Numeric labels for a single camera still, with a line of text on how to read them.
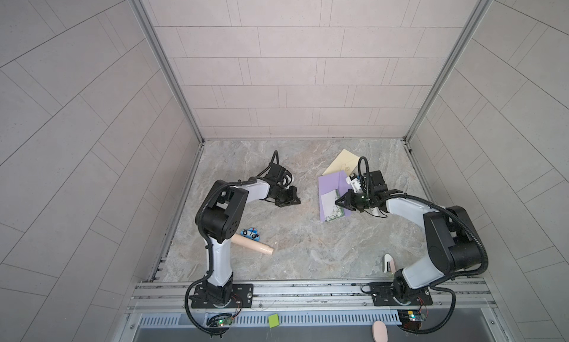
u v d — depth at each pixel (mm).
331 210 862
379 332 642
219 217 504
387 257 772
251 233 828
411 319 678
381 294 711
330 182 969
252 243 807
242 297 709
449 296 642
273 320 651
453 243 445
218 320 648
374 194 715
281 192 825
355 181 845
